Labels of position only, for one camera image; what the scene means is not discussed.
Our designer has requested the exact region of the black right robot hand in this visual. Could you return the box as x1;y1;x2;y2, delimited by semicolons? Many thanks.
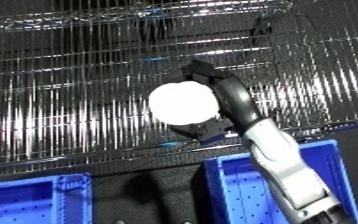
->
168;59;274;146

